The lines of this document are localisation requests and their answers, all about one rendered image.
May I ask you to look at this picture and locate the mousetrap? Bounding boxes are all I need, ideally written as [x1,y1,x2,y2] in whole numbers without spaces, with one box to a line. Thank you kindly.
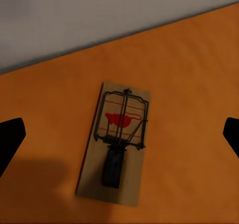
[77,81,152,208]

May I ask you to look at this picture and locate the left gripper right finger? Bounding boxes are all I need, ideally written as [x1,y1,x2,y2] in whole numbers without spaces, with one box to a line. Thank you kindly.
[223,117,239,158]

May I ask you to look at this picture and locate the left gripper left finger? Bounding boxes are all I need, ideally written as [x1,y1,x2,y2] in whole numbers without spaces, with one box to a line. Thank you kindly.
[0,117,26,177]

